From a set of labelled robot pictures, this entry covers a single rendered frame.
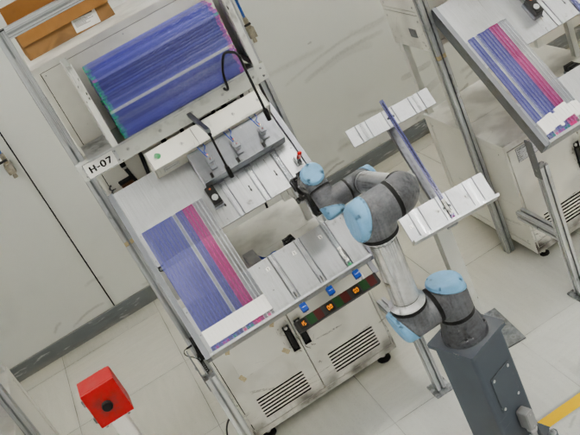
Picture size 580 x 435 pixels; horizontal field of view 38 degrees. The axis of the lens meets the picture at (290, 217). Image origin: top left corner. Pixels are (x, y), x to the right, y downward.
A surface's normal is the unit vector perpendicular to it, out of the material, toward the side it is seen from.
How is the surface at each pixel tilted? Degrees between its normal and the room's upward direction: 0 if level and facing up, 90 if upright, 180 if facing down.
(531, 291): 0
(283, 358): 90
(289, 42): 90
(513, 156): 90
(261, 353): 90
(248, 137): 45
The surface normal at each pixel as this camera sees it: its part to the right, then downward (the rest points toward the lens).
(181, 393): -0.40, -0.80
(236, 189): -0.03, -0.33
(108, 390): 0.36, 0.32
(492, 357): 0.63, 0.13
